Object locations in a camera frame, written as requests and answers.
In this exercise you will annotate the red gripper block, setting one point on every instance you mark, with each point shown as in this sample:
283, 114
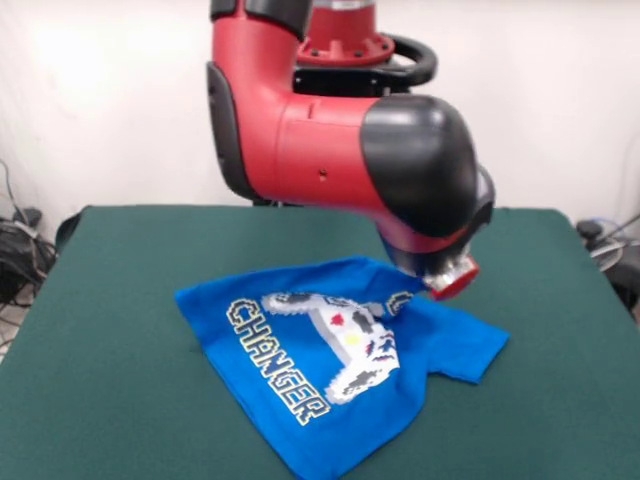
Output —
452, 282

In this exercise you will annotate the blue printed T-shirt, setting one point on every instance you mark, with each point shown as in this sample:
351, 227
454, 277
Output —
300, 425

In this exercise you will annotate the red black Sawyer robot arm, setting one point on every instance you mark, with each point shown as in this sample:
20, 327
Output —
325, 150

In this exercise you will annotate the dark green table cloth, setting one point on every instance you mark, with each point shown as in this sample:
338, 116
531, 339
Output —
100, 375

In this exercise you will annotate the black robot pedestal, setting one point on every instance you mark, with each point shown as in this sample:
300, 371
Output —
400, 65

